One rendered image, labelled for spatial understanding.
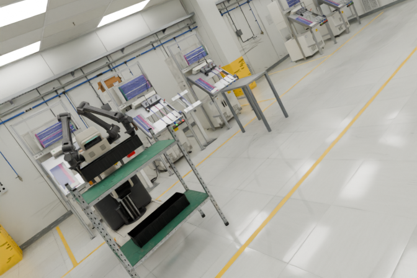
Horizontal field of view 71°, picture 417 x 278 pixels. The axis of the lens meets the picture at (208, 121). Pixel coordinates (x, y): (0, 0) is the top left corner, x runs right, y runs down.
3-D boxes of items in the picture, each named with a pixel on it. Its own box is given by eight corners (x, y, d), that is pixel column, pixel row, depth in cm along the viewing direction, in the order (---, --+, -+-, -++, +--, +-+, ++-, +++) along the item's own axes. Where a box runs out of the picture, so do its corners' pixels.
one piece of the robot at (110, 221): (113, 236, 337) (71, 177, 320) (150, 205, 366) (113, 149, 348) (122, 242, 310) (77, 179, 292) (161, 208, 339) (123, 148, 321)
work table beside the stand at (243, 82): (270, 131, 433) (246, 84, 416) (242, 133, 494) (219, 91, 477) (288, 116, 453) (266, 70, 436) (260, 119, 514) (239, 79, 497)
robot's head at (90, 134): (77, 145, 290) (72, 135, 280) (96, 134, 302) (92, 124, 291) (85, 153, 284) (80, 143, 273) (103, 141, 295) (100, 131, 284)
